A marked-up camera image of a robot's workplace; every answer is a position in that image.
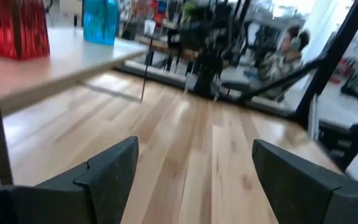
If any blue glass vase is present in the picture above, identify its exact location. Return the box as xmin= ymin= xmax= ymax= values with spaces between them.
xmin=83 ymin=0 xmax=120 ymax=46

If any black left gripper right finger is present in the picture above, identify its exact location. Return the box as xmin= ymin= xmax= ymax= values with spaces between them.
xmin=252 ymin=138 xmax=358 ymax=224

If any person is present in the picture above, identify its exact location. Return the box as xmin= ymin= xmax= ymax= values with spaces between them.
xmin=244 ymin=24 xmax=311 ymax=101

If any red glass vase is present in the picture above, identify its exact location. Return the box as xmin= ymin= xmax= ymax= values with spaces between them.
xmin=0 ymin=0 xmax=51 ymax=61

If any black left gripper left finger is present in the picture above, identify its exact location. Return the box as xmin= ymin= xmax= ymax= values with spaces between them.
xmin=0 ymin=136 xmax=140 ymax=224

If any black aluminium rig frame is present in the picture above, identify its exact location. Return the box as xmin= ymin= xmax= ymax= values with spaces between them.
xmin=116 ymin=0 xmax=358 ymax=171

